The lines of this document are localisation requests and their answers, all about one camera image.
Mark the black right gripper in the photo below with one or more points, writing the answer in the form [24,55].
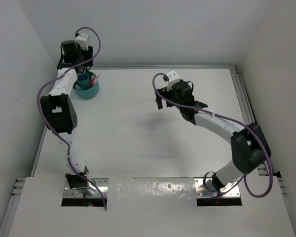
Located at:
[164,93]

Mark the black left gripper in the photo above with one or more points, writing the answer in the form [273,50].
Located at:
[87,53]

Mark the blue cap glue bottle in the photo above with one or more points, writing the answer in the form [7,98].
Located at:
[82,77]

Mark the clear tape roll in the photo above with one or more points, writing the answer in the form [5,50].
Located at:
[77,87]

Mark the black handled scissors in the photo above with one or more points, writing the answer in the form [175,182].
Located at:
[84,69]

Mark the red gel pen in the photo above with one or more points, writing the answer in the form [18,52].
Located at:
[91,81]

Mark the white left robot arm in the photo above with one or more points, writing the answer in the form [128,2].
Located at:
[59,111]

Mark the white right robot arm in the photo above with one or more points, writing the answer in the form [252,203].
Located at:
[249,147]

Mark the teal round organizer container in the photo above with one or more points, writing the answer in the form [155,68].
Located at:
[85,92]

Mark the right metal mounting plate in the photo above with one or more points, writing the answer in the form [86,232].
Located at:
[205,190]

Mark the metal mounting plate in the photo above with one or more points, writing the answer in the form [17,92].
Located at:
[205,190]
[90,192]

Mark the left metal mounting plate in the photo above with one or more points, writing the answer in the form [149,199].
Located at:
[90,192]

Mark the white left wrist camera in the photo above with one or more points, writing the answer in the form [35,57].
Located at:
[83,41]

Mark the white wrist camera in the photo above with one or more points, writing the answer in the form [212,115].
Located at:
[171,78]
[83,41]

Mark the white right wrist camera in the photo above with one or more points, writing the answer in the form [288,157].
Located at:
[171,78]

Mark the aluminium frame rail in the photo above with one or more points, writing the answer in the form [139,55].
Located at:
[242,96]

